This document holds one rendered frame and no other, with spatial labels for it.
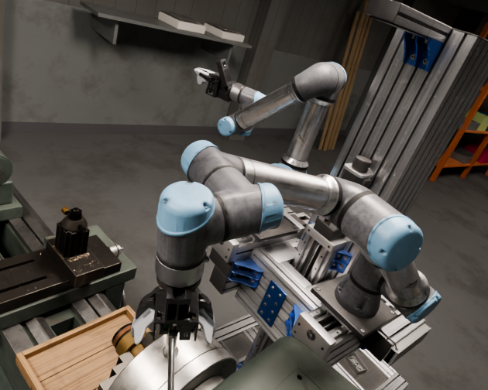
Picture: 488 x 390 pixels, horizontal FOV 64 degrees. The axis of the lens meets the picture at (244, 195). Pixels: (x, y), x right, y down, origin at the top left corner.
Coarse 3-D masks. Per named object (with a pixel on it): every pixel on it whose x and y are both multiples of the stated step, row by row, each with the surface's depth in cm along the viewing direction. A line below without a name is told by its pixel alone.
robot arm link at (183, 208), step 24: (168, 192) 52; (192, 192) 53; (168, 216) 51; (192, 216) 51; (216, 216) 55; (168, 240) 53; (192, 240) 53; (216, 240) 56; (168, 264) 56; (192, 264) 56
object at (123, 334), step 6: (126, 324) 102; (120, 330) 101; (126, 330) 101; (114, 336) 101; (120, 336) 100; (126, 336) 99; (114, 342) 101; (120, 342) 99; (126, 342) 98; (132, 342) 98; (120, 348) 98; (126, 348) 97; (132, 348) 98; (138, 348) 98; (120, 354) 99; (132, 354) 98
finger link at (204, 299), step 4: (200, 292) 69; (200, 296) 69; (204, 296) 70; (200, 300) 69; (204, 300) 69; (208, 300) 70; (200, 304) 69; (204, 304) 70; (208, 304) 70; (200, 308) 70; (204, 308) 70; (208, 308) 71; (208, 312) 71; (212, 312) 73; (212, 316) 72
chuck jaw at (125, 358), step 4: (128, 352) 97; (120, 356) 96; (124, 356) 96; (128, 356) 96; (132, 356) 97; (120, 360) 95; (124, 360) 95; (128, 360) 95; (116, 364) 97; (120, 364) 94; (124, 364) 94; (112, 368) 92; (116, 368) 92; (120, 368) 93; (112, 372) 92; (116, 372) 92; (112, 376) 90; (116, 376) 91; (108, 380) 89; (112, 380) 90; (100, 384) 88; (104, 384) 88; (108, 384) 88; (100, 388) 88; (104, 388) 87
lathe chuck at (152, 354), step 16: (192, 336) 91; (144, 352) 85; (160, 352) 85; (192, 352) 87; (128, 368) 83; (144, 368) 83; (160, 368) 83; (176, 368) 83; (112, 384) 83; (128, 384) 82; (144, 384) 81; (160, 384) 81
